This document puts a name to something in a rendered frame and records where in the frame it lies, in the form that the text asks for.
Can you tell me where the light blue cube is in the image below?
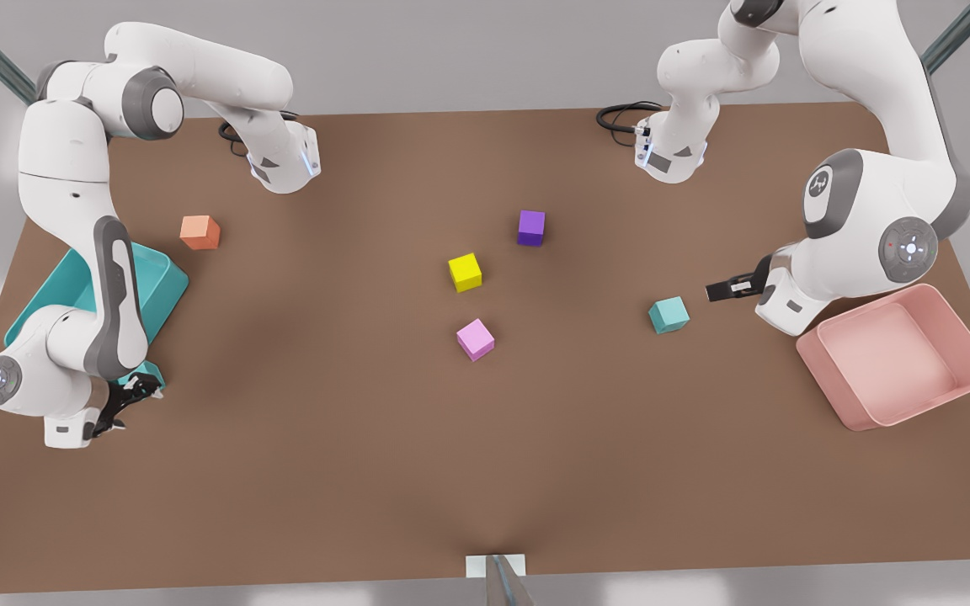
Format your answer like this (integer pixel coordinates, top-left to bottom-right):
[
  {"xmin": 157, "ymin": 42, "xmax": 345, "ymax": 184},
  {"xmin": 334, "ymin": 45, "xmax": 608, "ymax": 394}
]
[
  {"xmin": 648, "ymin": 295, "xmax": 691, "ymax": 336},
  {"xmin": 118, "ymin": 360, "xmax": 167, "ymax": 393}
]

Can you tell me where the pink cube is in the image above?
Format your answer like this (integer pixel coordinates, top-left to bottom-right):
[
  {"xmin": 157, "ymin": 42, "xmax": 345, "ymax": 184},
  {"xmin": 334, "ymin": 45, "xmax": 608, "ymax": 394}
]
[{"xmin": 456, "ymin": 317, "xmax": 497, "ymax": 364}]

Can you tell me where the pale frame post foot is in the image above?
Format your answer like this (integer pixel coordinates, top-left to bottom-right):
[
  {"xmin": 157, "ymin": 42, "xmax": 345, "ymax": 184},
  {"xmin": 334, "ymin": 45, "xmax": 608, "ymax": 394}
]
[{"xmin": 465, "ymin": 554, "xmax": 529, "ymax": 579}]

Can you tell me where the yellow cube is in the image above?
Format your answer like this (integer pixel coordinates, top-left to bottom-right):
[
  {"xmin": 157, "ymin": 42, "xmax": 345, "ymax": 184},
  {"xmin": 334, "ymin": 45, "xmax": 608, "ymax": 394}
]
[{"xmin": 448, "ymin": 252, "xmax": 484, "ymax": 295}]

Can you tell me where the black cable loop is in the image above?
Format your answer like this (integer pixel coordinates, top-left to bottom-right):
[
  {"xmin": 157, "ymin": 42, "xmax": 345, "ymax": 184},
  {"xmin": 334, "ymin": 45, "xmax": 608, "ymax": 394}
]
[
  {"xmin": 595, "ymin": 101, "xmax": 665, "ymax": 149},
  {"xmin": 217, "ymin": 110, "xmax": 301, "ymax": 159}
]

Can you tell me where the orange cube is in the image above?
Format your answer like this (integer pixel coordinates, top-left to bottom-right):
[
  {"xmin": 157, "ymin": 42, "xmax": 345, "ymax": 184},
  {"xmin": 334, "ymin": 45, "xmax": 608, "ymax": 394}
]
[{"xmin": 180, "ymin": 215, "xmax": 221, "ymax": 252}]

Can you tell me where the pink plastic bin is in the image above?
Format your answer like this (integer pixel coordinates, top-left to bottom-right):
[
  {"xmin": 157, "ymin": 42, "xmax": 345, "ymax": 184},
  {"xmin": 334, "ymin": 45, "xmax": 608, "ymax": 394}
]
[{"xmin": 795, "ymin": 283, "xmax": 970, "ymax": 433}]

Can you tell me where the teal plastic bin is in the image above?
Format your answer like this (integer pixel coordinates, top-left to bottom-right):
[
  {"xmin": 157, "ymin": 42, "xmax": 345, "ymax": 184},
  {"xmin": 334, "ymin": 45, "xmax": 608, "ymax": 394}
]
[{"xmin": 3, "ymin": 242, "xmax": 191, "ymax": 372}]

